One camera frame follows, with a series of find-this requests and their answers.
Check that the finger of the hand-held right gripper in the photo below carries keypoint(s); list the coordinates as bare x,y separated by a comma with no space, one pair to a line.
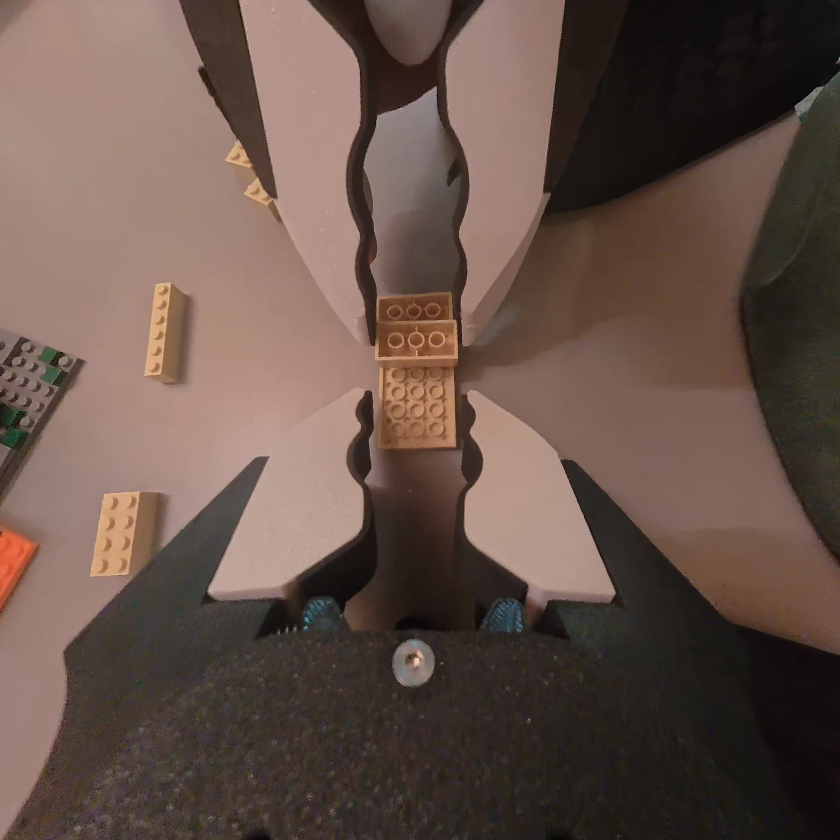
505,131
302,131

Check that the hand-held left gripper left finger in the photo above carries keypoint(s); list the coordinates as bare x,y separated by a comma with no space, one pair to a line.
295,512

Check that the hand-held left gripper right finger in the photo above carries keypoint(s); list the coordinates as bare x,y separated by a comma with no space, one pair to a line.
531,512

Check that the tan two-by-two brick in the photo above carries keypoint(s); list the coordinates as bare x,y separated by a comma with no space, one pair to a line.
237,156
261,195

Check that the large tan brick plate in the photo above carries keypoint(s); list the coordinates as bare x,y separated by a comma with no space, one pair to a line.
417,410

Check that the tan two-by-four brick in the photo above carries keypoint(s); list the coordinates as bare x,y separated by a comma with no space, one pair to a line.
124,535
415,307
416,341

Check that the long narrow tan brick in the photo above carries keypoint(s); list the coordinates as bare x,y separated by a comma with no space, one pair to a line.
165,333

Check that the grey desk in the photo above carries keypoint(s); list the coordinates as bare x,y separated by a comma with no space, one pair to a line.
131,164

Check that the black quilted seat cushion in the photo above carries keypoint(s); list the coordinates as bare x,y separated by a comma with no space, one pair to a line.
689,79

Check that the grey green brick-built model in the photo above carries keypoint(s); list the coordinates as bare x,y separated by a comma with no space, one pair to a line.
26,394

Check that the person's dark green hoodie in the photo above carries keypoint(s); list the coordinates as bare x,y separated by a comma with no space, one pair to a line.
800,328

